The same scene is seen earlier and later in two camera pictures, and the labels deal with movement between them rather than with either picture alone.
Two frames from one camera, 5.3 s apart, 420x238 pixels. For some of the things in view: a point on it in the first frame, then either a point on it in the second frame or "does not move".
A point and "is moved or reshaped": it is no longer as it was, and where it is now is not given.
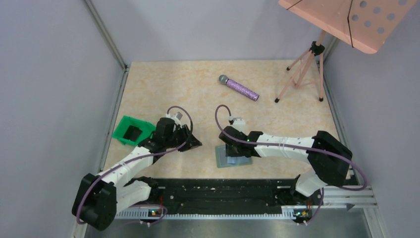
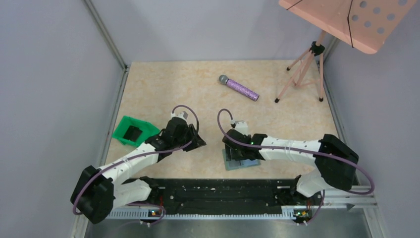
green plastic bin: (125, 123) does not move
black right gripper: (234, 149) does not move
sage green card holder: (224, 161) is moved or reshaped
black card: (132, 133) does not move
